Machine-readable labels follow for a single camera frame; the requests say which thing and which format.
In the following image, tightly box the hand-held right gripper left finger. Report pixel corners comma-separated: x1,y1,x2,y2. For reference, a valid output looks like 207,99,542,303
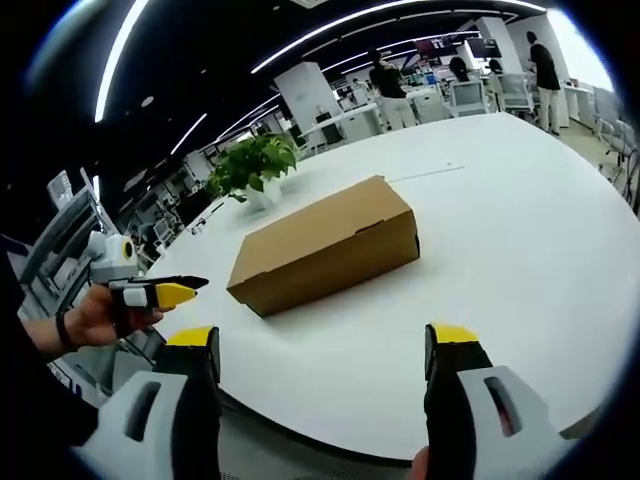
72,324,224,480

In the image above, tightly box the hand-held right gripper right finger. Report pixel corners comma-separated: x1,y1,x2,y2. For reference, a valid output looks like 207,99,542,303
423,322,577,480

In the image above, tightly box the brown cardboard shoe box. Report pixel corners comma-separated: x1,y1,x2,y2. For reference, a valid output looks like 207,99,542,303
225,174,421,318

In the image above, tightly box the person's left hand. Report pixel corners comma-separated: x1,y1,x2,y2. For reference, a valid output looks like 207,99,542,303
63,283,166,352

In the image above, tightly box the person's right hand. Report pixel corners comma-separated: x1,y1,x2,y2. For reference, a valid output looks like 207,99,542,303
411,445,432,480

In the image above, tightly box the grey equipment rack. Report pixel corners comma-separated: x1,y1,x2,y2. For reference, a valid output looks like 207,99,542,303
18,168,119,317

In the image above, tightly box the black wristband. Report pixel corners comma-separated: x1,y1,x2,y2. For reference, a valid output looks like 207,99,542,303
55,311,77,353

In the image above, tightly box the white plant pot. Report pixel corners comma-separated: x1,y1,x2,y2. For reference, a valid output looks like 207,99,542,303
243,178,283,212

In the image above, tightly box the person's dark clothing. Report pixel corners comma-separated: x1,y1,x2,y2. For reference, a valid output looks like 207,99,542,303
0,233,101,451

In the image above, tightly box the green potted plant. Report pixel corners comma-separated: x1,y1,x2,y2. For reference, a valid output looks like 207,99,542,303
206,133,300,212

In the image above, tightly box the ceiling light strip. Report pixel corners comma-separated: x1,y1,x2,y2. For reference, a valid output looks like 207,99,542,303
94,0,167,124
170,112,209,156
249,0,547,75

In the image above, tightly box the white square pillar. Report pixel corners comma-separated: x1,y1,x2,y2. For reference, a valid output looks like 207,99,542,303
273,61,347,132

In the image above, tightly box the white office desk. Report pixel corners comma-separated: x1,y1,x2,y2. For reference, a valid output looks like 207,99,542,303
302,101,384,147

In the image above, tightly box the row of white chairs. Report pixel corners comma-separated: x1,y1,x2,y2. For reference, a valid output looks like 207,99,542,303
592,87,640,204

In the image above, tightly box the white office chair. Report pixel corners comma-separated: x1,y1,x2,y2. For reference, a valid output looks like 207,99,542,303
449,79,490,118
413,91,452,125
498,72,532,114

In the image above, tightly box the dark wall monitor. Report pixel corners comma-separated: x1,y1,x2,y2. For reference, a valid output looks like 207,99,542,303
466,36,502,59

